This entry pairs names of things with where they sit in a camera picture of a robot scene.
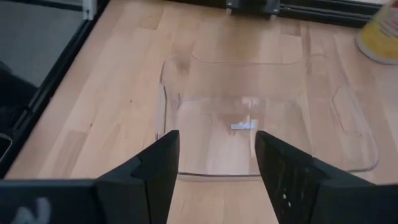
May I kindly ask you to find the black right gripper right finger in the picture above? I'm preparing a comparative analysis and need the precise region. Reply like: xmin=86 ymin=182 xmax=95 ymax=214
xmin=254 ymin=129 xmax=398 ymax=224

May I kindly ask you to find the silver corner bracket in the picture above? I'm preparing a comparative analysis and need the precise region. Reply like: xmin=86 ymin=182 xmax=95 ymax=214
xmin=81 ymin=0 xmax=98 ymax=21

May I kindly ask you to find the clear plastic bin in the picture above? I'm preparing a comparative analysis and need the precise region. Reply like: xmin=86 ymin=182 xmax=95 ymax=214
xmin=155 ymin=51 xmax=379 ymax=183

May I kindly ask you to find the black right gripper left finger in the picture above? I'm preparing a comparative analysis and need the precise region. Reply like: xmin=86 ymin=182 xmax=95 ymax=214
xmin=0 ymin=129 xmax=181 ymax=224

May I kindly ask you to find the yellow Lysol wipes canister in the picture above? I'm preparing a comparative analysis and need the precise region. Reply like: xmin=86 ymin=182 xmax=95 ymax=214
xmin=356 ymin=0 xmax=398 ymax=65

